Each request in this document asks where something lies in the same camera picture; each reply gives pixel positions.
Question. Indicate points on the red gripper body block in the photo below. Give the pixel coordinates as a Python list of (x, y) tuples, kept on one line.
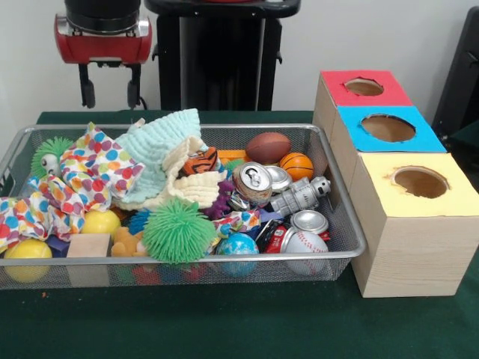
[(105, 48)]

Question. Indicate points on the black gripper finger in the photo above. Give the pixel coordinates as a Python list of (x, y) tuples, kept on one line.
[(134, 89), (87, 91)]

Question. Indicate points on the colourful dotted cloth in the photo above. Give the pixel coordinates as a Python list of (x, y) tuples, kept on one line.
[(97, 161), (22, 217)]

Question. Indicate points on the cream knitted cloth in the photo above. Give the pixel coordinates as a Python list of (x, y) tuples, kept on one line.
[(194, 190)]

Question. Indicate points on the silver mesh bin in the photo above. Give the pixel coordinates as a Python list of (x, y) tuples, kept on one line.
[(338, 224)]

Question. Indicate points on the wooden box with three holes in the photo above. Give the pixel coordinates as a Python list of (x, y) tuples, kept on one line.
[(411, 254)]

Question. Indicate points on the mint green knitted cloth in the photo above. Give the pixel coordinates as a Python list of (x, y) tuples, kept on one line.
[(149, 149)]

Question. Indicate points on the green spiky ball with eyes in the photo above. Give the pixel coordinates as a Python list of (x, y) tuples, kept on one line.
[(48, 157)]

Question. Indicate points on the brown toy football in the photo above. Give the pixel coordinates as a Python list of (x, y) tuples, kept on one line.
[(268, 147)]

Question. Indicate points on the green spiky rubber ball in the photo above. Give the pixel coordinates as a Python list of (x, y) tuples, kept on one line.
[(177, 232)]

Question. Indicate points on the orange toy basketball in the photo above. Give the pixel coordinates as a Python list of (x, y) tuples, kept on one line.
[(296, 165)]

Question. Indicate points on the blue globe ball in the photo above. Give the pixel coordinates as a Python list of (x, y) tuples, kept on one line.
[(237, 247)]

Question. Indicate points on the white baseball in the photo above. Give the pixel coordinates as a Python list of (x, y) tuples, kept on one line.
[(307, 243)]

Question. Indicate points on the dark green table cloth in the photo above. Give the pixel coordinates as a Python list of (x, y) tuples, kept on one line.
[(224, 325)]

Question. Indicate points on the black floor stand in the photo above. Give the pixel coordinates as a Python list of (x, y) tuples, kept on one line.
[(460, 75)]

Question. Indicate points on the small green covered table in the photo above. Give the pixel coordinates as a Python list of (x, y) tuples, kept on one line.
[(467, 138)]

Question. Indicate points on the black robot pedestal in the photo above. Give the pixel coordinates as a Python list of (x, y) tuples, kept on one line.
[(224, 56)]

